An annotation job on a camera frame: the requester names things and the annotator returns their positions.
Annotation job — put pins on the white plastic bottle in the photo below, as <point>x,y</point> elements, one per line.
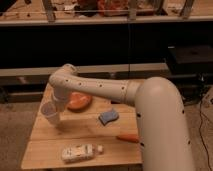
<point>80,152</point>

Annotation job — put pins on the orange carrot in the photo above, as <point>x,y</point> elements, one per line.
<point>128,137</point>

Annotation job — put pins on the blue sponge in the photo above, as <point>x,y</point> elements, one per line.
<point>108,116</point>

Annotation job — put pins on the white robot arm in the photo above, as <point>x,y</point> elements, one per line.
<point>161,120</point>

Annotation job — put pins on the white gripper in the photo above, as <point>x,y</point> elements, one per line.
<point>60,99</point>

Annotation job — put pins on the black box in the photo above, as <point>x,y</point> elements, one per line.
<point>190,59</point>

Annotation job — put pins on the wooden table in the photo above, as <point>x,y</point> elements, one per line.
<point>47,142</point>

